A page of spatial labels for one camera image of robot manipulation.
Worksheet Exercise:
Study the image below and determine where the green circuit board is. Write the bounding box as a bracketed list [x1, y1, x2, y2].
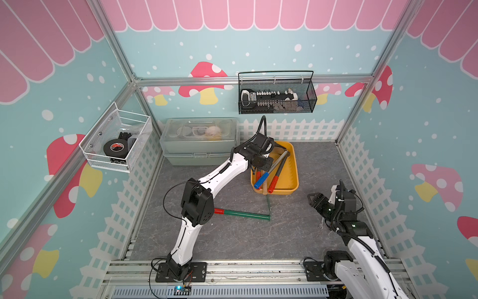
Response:
[173, 285, 192, 296]

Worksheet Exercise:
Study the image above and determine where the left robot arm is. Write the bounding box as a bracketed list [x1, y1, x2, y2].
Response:
[165, 116, 277, 281]

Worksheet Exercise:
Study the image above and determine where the white wire wall basket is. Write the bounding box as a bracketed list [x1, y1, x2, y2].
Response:
[79, 103, 153, 173]

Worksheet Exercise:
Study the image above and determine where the white socket bit set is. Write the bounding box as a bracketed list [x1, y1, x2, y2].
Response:
[239, 89, 298, 110]

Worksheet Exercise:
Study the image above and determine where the black wire mesh basket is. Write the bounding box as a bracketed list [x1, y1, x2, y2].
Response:
[237, 71, 317, 115]

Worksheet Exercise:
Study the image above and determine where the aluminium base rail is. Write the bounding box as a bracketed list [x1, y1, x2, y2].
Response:
[98, 259, 415, 299]

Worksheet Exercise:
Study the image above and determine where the wooden-handled hatchet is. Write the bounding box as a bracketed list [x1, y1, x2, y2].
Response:
[261, 180, 268, 196]

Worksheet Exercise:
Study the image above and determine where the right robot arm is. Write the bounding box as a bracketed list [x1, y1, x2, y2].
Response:
[307, 180, 408, 299]

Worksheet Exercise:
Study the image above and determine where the translucent green storage box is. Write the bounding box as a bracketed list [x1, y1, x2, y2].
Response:
[160, 118, 240, 166]

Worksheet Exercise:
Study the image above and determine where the black tape roll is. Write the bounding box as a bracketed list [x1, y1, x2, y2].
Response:
[103, 138, 129, 159]

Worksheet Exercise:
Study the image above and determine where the yellow plastic storage tray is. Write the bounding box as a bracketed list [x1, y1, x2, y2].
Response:
[250, 141, 299, 196]

